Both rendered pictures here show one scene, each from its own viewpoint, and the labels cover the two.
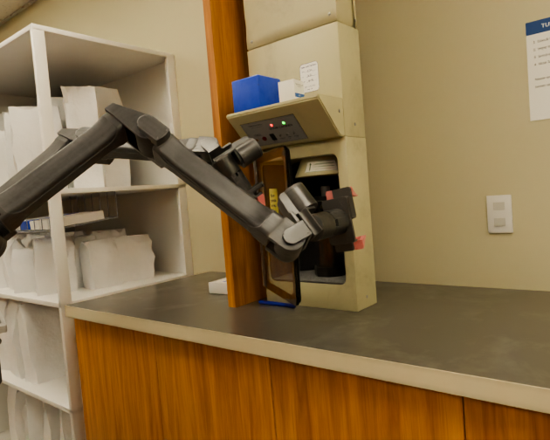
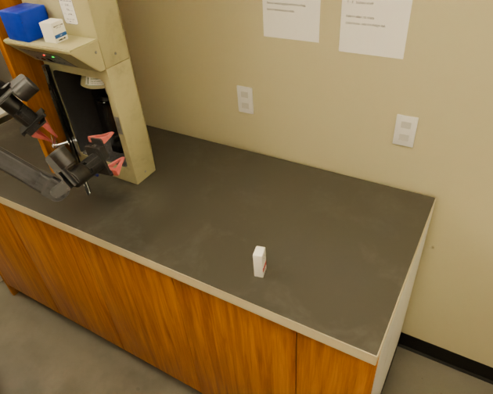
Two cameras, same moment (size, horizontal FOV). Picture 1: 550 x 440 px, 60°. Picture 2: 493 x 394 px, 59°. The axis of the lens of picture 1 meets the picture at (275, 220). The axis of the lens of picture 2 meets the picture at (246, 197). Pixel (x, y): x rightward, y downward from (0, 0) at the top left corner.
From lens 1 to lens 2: 0.82 m
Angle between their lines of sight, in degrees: 36
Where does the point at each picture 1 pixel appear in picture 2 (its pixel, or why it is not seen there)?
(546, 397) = (198, 284)
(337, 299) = (124, 174)
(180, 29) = not seen: outside the picture
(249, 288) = not seen: hidden behind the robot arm
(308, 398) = (100, 253)
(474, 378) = (169, 270)
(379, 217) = (167, 84)
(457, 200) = (218, 83)
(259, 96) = (26, 33)
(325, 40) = not seen: outside the picture
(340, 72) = (91, 16)
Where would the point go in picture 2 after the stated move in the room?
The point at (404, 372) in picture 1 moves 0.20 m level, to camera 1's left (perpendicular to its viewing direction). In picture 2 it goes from (139, 259) to (77, 269)
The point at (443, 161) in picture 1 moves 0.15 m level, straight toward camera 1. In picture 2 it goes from (207, 51) to (198, 66)
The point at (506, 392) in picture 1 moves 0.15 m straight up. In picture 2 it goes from (182, 278) to (174, 243)
